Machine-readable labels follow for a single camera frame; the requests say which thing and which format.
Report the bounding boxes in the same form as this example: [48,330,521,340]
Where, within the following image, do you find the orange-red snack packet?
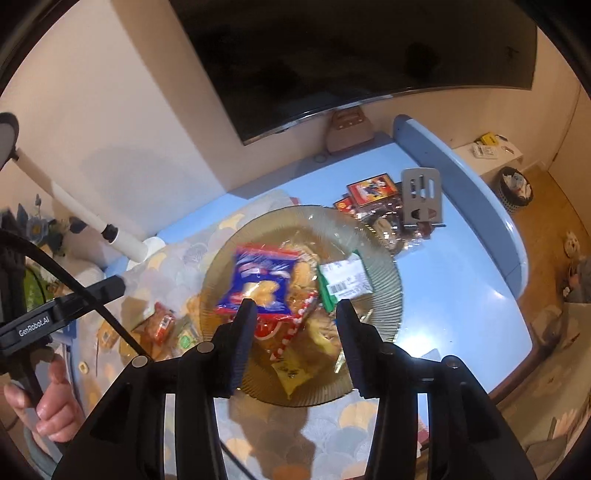
[135,302,176,346]

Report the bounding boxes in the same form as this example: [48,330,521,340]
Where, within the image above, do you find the green label snack packet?
[174,322,200,356]

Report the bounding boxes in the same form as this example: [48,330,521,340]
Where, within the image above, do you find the blue chips snack bag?
[214,245,298,320]

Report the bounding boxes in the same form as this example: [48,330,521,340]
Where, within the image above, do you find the person's left hand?
[3,354,85,453]

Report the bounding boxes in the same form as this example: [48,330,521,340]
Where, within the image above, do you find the small yellow token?
[78,362,89,375]

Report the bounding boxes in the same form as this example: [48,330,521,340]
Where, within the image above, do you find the blue and white flowers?
[16,194,87,257]

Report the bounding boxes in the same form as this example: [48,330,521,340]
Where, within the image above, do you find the patterned fan-motif table mat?
[56,191,402,479]

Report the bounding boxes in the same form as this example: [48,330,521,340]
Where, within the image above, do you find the yellow snack packet on plate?
[273,344,341,398]

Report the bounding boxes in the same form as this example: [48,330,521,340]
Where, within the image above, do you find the red snack bag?
[254,290,318,362]

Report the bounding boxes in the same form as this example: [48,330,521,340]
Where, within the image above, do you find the green white snack packet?
[317,251,373,314]

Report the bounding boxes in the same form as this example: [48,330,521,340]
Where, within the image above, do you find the round cookie pack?
[370,213,405,256]

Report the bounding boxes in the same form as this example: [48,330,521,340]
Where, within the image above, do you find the amber ribbed glass plate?
[199,206,403,407]

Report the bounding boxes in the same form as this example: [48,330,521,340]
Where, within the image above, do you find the grey metal phone stand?
[402,167,443,226]

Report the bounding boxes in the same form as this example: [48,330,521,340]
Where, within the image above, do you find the black mesh waste bin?
[495,166,534,214]

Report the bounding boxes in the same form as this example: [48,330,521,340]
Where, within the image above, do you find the red picture box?
[346,173,399,207]

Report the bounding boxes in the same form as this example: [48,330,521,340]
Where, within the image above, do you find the white side cabinet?
[454,135,523,184]

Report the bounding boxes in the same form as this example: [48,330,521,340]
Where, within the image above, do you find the brown handbag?
[325,106,375,154]

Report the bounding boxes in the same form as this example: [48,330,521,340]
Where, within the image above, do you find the black television screen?
[172,0,537,144]

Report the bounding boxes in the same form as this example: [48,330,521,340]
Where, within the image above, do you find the black cable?
[0,228,153,360]

